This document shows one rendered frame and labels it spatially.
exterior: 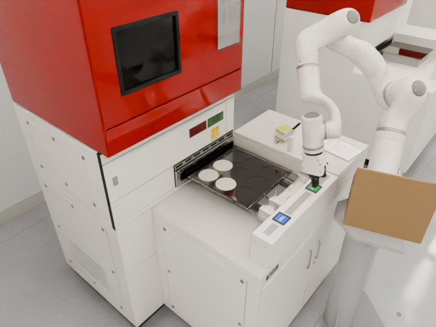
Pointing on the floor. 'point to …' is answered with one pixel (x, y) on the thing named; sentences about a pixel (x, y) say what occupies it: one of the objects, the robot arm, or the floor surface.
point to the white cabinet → (174, 231)
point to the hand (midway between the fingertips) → (314, 182)
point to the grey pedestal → (359, 279)
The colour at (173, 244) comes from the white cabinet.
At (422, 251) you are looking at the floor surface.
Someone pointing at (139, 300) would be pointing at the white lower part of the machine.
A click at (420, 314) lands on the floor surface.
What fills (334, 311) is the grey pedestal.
